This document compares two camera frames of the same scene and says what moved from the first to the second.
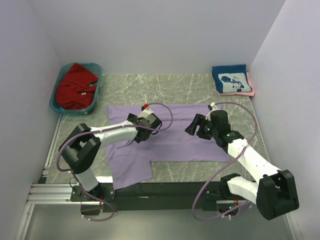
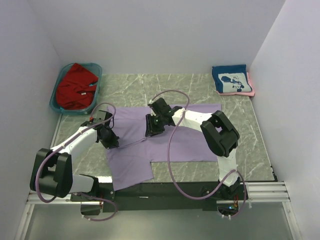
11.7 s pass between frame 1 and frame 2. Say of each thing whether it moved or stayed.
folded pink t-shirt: stayed
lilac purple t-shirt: stayed
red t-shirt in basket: stayed
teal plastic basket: stayed
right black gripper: moved
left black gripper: moved
